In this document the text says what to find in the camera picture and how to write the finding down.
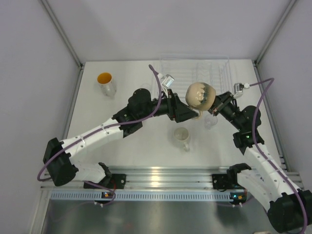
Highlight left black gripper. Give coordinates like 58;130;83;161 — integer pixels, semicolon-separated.
138;89;198;123

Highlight clear wire dish rack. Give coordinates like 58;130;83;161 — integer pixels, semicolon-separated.
151;54;233;103

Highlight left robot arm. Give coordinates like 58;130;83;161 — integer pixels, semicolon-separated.
43;88;199;188

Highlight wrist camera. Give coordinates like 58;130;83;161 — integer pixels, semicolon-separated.
234;83;245;98
161;74;175;89

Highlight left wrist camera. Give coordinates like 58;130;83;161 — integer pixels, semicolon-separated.
161;74;175;89

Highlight black mounting plate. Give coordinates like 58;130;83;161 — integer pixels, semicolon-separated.
94;174;126;189
212;174;243;192

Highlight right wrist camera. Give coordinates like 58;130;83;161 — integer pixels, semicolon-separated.
234;83;245;98

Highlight perforated cable duct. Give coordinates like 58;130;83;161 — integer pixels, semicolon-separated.
50;191;246;202

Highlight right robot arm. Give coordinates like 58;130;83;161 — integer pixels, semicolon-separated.
208;92;312;233

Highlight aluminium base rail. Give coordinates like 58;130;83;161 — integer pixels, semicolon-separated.
40;166;305;191

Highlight clear glass right side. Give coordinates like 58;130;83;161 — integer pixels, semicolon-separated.
204;115;218;129

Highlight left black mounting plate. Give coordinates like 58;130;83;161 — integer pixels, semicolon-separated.
94;174;126;189

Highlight white speckled mug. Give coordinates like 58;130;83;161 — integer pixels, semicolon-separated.
173;127;190;152

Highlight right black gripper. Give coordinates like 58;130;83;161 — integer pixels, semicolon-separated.
196;91;244;132

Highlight clear glass near rack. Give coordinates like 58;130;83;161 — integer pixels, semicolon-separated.
140;83;152;93

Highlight floral mug orange inside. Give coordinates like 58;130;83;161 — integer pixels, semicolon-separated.
97;72;117;98

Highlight beige ceramic mug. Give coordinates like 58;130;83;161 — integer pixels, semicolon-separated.
185;82;216;120

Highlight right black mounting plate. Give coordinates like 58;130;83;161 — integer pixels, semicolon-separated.
212;174;243;192

